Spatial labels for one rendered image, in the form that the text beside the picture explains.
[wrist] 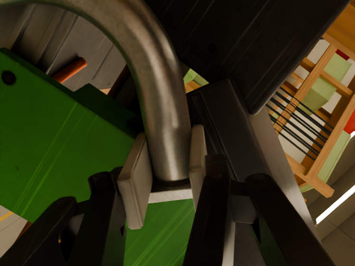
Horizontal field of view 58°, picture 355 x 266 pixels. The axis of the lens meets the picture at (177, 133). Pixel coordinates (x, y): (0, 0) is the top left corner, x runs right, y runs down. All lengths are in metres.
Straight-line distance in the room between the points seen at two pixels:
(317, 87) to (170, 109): 3.33
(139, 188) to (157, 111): 0.05
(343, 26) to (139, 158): 0.87
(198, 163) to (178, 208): 0.10
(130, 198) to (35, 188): 0.13
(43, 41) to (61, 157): 0.09
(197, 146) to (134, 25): 0.07
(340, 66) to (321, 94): 0.47
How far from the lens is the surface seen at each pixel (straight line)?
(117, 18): 0.19
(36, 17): 0.26
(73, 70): 0.69
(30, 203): 0.29
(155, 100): 0.19
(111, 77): 0.91
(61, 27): 0.26
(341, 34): 1.00
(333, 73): 3.72
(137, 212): 0.17
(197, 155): 0.17
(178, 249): 0.28
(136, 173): 0.17
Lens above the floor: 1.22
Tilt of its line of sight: 6 degrees down
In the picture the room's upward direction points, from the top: 129 degrees clockwise
